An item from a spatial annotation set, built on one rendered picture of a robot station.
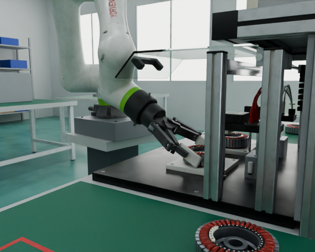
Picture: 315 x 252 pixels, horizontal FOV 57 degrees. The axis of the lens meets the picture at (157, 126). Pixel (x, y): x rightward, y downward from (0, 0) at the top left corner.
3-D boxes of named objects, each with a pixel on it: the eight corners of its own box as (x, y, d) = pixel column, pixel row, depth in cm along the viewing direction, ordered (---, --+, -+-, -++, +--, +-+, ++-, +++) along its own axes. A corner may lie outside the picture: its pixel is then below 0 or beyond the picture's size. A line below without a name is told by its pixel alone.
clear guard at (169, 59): (114, 78, 69) (114, 52, 68) (165, 78, 89) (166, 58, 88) (256, 77, 52) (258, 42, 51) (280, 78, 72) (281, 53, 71)
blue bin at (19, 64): (0, 68, 678) (-1, 60, 676) (16, 69, 714) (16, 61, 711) (10, 68, 657) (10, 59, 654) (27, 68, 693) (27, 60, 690)
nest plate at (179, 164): (165, 168, 77) (165, 164, 77) (190, 156, 89) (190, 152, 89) (220, 178, 69) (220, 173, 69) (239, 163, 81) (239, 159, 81)
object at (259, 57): (254, 66, 50) (255, 48, 50) (298, 73, 102) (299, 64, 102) (264, 65, 50) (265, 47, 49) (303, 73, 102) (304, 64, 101)
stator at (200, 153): (175, 163, 77) (175, 149, 77) (193, 154, 87) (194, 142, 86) (215, 170, 71) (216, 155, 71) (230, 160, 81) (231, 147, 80)
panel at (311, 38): (292, 220, 49) (307, 34, 44) (318, 145, 104) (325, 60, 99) (300, 221, 48) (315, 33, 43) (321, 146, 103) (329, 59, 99)
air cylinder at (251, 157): (243, 177, 70) (244, 155, 69) (251, 169, 76) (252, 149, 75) (265, 181, 67) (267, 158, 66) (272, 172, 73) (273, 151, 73)
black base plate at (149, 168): (92, 180, 74) (91, 172, 74) (196, 138, 128) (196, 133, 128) (293, 230, 50) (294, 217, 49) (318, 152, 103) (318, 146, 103)
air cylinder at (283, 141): (265, 155, 90) (266, 138, 89) (270, 150, 96) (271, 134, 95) (283, 158, 87) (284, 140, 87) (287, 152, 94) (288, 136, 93)
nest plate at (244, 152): (202, 150, 97) (202, 146, 97) (218, 142, 110) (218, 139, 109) (247, 156, 89) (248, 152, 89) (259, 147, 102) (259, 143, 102)
